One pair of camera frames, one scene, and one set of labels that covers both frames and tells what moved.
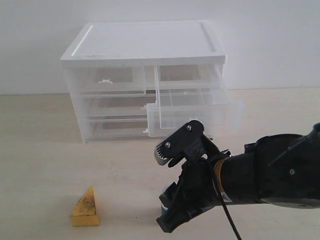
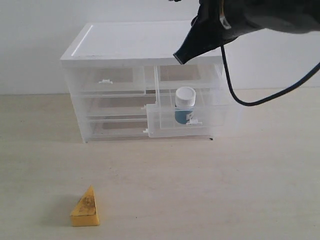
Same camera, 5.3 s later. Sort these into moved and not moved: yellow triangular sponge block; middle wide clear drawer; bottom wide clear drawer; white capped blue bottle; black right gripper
Moved: black right gripper; white capped blue bottle
Not moved: middle wide clear drawer; bottom wide clear drawer; yellow triangular sponge block
